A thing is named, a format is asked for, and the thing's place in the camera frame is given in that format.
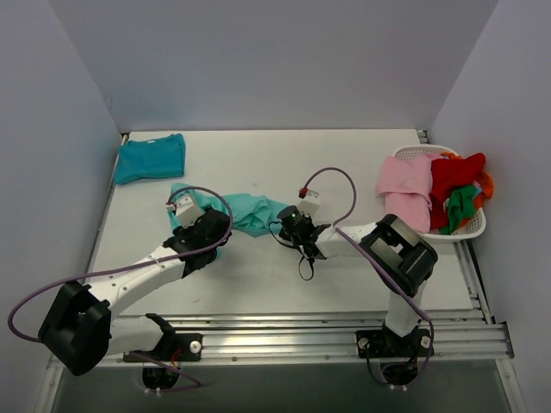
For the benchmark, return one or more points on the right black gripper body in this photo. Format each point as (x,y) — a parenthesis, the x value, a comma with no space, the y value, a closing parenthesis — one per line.
(283,230)

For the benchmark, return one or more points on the white plastic laundry basket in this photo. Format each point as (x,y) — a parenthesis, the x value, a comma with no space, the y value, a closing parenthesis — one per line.
(469,228)

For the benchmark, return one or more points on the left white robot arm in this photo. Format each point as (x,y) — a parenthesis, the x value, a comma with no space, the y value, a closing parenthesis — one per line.
(84,323)

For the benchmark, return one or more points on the aluminium rail frame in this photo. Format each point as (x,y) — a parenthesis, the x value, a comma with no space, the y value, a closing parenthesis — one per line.
(323,338)

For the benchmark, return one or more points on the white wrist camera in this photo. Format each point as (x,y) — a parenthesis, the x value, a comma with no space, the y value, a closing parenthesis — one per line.
(309,202)
(184,212)

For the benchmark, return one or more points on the mint green t shirt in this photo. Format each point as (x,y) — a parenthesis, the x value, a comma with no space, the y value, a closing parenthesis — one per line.
(253,215)

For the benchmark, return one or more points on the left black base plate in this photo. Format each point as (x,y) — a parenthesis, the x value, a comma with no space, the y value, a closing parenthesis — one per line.
(179,347)

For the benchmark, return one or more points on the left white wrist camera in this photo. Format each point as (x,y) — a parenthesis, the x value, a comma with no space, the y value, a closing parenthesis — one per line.
(184,212)

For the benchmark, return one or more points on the red t shirt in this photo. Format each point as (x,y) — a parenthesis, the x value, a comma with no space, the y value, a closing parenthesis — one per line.
(448,174)

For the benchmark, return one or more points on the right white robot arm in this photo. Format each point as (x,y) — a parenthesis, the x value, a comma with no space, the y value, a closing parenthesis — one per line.
(401,257)

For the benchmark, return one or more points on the folded teal t shirt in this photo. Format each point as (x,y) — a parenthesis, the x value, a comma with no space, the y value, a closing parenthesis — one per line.
(161,158)

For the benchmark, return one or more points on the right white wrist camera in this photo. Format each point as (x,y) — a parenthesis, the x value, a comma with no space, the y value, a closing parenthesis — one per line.
(309,202)

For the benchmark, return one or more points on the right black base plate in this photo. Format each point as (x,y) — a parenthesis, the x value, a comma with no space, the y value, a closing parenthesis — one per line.
(385,344)

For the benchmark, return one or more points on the pink t shirt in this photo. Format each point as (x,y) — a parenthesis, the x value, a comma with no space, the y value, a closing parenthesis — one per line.
(405,186)

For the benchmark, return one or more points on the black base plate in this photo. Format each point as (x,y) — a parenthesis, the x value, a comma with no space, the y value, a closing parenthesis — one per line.
(385,344)
(179,347)

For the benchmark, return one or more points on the orange t shirt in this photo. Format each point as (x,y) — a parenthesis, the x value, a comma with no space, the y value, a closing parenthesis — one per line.
(484,188)

